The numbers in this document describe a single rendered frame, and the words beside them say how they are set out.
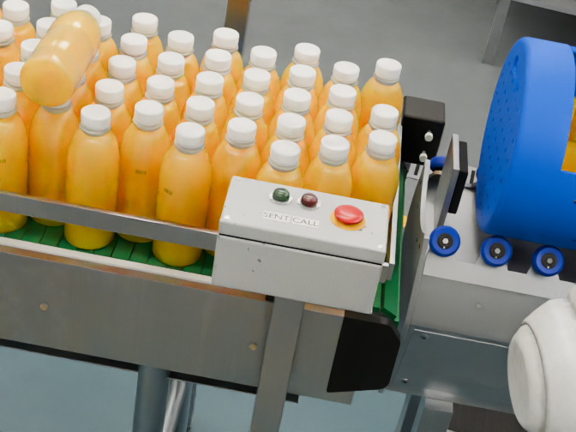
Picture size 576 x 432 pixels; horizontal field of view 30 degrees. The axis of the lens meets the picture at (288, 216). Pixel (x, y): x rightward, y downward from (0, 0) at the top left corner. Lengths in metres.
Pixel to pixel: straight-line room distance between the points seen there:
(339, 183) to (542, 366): 0.54
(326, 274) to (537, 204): 0.33
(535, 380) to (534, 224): 0.53
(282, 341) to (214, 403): 1.18
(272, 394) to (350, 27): 3.01
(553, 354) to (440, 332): 0.64
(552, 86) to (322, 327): 0.45
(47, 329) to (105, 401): 0.98
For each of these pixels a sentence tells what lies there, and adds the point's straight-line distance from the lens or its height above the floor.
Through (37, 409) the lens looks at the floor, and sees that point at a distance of 2.54.
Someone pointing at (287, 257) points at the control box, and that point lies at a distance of 1.28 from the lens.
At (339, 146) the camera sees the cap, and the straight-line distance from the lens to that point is 1.43.
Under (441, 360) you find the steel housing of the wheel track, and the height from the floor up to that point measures 0.75.
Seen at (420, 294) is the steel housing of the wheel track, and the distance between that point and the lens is 1.58.
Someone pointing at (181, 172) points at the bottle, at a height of 1.06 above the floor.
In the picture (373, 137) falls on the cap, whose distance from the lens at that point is 1.46.
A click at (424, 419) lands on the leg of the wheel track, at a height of 0.60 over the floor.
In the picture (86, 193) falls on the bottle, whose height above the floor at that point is 1.00.
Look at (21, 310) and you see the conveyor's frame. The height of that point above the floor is 0.80.
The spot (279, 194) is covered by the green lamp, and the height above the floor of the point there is 1.11.
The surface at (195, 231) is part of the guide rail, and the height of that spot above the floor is 0.98.
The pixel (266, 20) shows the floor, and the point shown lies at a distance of 4.30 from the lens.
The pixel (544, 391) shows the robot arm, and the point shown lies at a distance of 0.99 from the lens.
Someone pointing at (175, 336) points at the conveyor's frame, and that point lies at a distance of 1.54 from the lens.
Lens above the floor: 1.85
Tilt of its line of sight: 35 degrees down
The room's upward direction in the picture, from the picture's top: 10 degrees clockwise
